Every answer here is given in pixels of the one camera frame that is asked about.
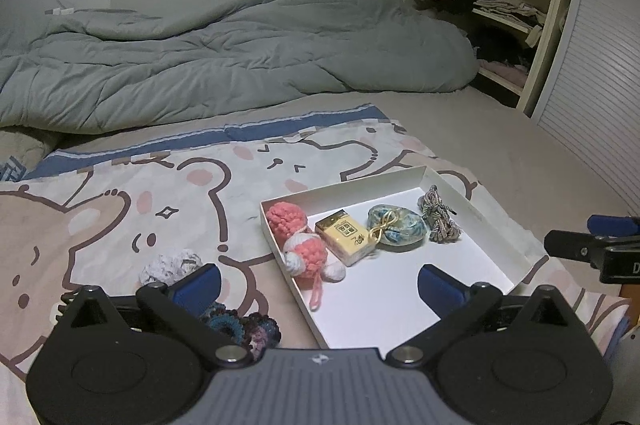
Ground bed with beige sheet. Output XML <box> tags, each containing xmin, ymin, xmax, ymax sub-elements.
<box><xmin>0</xmin><ymin>85</ymin><xmax>640</xmax><ymax>425</ymax></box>

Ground folded beige clothes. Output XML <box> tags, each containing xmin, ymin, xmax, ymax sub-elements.
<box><xmin>472</xmin><ymin>0</ymin><xmax>551</xmax><ymax>28</ymax></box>

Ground grey duvet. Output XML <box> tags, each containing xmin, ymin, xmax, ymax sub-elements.
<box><xmin>0</xmin><ymin>0</ymin><xmax>478</xmax><ymax>136</ymax></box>

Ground pink crochet doll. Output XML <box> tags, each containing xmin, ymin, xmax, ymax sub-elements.
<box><xmin>265</xmin><ymin>201</ymin><xmax>347</xmax><ymax>311</ymax></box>

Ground yellow tile keychain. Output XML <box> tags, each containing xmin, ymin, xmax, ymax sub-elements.
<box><xmin>315</xmin><ymin>210</ymin><xmax>377</xmax><ymax>267</ymax></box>

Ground dark multicolour crochet scrunchie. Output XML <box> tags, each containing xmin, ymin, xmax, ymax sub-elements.
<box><xmin>200</xmin><ymin>302</ymin><xmax>282</xmax><ymax>362</ymax></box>

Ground bear printed blanket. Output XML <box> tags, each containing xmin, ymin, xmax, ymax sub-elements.
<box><xmin>0</xmin><ymin>105</ymin><xmax>631</xmax><ymax>406</ymax></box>

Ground white louvred closet door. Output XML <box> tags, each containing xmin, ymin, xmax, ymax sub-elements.
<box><xmin>530</xmin><ymin>0</ymin><xmax>640</xmax><ymax>216</ymax></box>

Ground cream closet shelf unit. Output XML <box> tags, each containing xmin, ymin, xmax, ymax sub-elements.
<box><xmin>406</xmin><ymin>0</ymin><xmax>576</xmax><ymax>116</ymax></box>

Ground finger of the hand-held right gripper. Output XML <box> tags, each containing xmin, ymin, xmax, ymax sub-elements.
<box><xmin>544</xmin><ymin>229</ymin><xmax>640</xmax><ymax>262</ymax></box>
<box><xmin>587</xmin><ymin>214</ymin><xmax>640</xmax><ymax>237</ymax></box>

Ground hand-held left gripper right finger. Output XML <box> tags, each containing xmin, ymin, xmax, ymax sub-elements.
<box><xmin>386</xmin><ymin>262</ymin><xmax>586</xmax><ymax>363</ymax></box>

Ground folded pink clothing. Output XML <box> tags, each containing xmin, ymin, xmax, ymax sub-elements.
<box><xmin>477</xmin><ymin>59</ymin><xmax>531</xmax><ymax>88</ymax></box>

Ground beige fluffy pillow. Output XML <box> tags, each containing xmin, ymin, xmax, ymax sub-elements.
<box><xmin>0</xmin><ymin>128</ymin><xmax>56</xmax><ymax>176</ymax></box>

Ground white cardboard box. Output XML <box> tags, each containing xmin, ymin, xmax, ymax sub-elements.
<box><xmin>260</xmin><ymin>165</ymin><xmax>550</xmax><ymax>350</ymax></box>

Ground white grey crochet scrunchie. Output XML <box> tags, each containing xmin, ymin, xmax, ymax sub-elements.
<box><xmin>139</xmin><ymin>248</ymin><xmax>203</xmax><ymax>288</ymax></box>

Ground dark clothing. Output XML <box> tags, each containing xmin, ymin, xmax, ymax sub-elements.
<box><xmin>465</xmin><ymin>22</ymin><xmax>538</xmax><ymax>66</ymax></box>

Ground grey braided cord hair tie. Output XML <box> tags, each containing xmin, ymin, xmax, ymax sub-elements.
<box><xmin>417</xmin><ymin>185</ymin><xmax>463</xmax><ymax>243</ymax></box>

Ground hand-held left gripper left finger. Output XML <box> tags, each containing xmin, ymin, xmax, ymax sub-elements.
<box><xmin>59</xmin><ymin>262</ymin><xmax>253</xmax><ymax>363</ymax></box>

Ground blue floral sachet gold bow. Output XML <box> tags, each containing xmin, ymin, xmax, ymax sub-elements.
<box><xmin>367</xmin><ymin>204</ymin><xmax>427</xmax><ymax>248</ymax></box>

